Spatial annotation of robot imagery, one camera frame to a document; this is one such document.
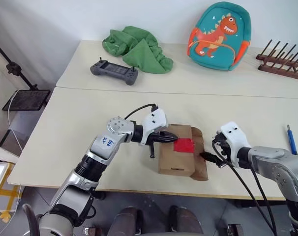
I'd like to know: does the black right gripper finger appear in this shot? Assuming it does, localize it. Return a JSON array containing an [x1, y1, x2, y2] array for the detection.
[[200, 151, 226, 169]]

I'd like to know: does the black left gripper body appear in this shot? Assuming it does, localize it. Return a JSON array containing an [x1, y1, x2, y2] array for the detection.
[[145, 131, 162, 159]]

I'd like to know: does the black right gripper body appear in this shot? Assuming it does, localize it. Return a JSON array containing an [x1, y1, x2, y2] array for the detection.
[[211, 131, 230, 163]]

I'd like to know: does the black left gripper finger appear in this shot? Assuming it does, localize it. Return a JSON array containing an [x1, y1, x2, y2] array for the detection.
[[154, 137, 176, 144], [159, 131, 179, 141]]

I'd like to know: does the brown cardboard box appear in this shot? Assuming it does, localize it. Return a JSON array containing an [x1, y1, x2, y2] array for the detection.
[[157, 124, 210, 182]]

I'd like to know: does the clear plastic container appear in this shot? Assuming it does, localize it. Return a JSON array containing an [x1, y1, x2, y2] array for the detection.
[[0, 161, 24, 221]]

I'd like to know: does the red tape strip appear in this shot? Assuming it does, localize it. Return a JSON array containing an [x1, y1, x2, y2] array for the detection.
[[173, 138, 196, 154]]

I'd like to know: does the dark rounded shape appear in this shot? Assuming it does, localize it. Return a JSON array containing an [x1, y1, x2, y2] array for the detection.
[[106, 206, 144, 236], [168, 205, 204, 236]]

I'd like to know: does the dark metal foot block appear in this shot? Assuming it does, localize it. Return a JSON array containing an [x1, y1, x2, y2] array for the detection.
[[81, 225, 103, 236], [226, 222, 245, 236]]

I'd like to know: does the grey handheld game controller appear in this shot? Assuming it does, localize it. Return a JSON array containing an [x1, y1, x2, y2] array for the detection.
[[89, 57, 140, 87]]

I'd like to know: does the green crumpled cloth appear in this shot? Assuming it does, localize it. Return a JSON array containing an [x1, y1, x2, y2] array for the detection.
[[101, 25, 175, 75]]

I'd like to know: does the dark wooden peg rack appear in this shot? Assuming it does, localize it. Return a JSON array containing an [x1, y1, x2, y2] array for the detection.
[[255, 39, 298, 81]]

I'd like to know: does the teal dinosaur backpack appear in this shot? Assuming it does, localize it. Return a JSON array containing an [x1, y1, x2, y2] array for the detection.
[[186, 1, 253, 72]]

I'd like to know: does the black tablet tray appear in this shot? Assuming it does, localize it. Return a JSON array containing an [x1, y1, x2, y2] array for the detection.
[[1, 89, 52, 112]]

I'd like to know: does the dark curved tube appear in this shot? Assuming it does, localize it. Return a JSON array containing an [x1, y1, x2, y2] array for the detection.
[[22, 203, 41, 236]]

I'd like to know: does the black stand pole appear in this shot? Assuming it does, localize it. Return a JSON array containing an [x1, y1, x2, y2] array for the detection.
[[0, 36, 39, 91]]

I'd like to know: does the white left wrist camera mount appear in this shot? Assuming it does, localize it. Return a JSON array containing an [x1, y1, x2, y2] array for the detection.
[[138, 108, 169, 147]]

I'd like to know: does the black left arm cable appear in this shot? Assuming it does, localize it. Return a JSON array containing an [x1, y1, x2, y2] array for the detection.
[[123, 103, 160, 121]]

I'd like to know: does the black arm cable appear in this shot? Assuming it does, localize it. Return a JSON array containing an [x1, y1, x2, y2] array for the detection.
[[211, 140, 277, 236], [250, 166, 279, 236], [123, 103, 160, 121]]

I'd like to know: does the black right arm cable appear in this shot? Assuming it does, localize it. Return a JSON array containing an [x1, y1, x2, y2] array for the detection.
[[211, 140, 277, 236], [250, 166, 279, 236]]

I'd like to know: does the white cable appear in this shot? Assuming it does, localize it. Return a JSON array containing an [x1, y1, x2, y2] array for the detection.
[[7, 90, 25, 153]]

